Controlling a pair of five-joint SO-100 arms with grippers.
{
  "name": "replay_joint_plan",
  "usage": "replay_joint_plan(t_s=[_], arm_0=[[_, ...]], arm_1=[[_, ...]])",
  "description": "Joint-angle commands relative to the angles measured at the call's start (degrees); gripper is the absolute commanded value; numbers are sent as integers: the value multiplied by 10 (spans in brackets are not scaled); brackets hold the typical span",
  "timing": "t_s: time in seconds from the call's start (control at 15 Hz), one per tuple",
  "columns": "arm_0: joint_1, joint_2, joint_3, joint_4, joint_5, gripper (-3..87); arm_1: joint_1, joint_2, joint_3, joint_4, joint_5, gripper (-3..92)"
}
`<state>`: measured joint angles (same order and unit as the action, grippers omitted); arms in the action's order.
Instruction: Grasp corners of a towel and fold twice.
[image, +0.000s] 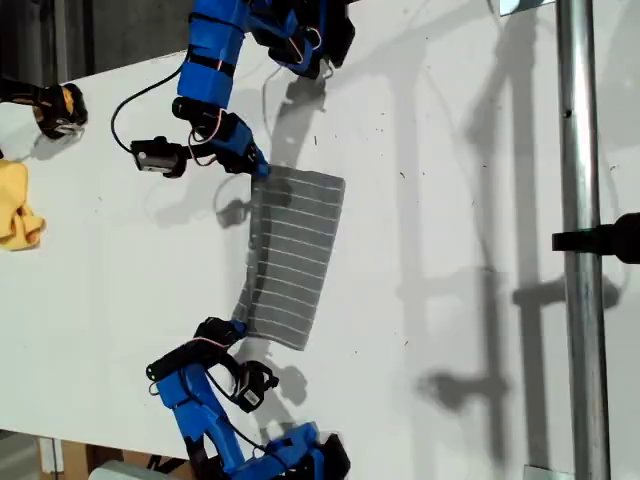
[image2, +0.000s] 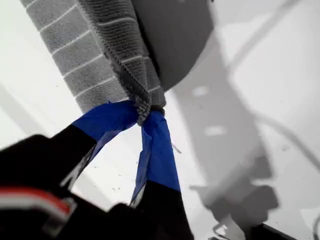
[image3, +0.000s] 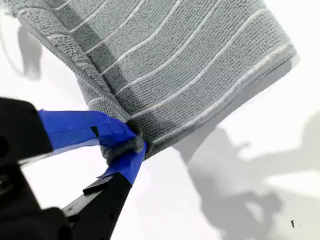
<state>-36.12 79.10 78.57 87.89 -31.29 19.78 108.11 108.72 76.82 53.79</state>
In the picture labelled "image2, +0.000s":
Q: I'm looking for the grey striped towel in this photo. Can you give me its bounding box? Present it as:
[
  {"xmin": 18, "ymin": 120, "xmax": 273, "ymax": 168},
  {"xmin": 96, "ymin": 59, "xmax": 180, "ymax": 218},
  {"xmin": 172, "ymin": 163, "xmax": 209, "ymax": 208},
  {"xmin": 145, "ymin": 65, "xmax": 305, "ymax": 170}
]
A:
[{"xmin": 19, "ymin": 0, "xmax": 167, "ymax": 126}]

